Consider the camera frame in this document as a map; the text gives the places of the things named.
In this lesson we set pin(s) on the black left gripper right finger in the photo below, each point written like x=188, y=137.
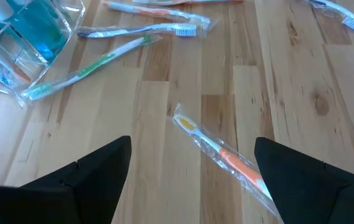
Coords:
x=313, y=193

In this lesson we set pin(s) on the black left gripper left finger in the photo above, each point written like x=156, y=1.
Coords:
x=71, y=199

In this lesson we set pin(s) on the orange toothbrush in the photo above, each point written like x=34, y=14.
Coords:
x=226, y=157
x=151, y=12

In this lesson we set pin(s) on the pink toothbrush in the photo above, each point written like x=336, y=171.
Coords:
x=22, y=75

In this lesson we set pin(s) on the green toothbrush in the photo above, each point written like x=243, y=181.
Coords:
x=95, y=63

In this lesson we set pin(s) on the blue mouthwash bottle white cap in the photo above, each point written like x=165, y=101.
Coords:
x=36, y=28

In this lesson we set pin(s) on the clear acrylic organizer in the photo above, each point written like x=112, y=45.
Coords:
x=74, y=11

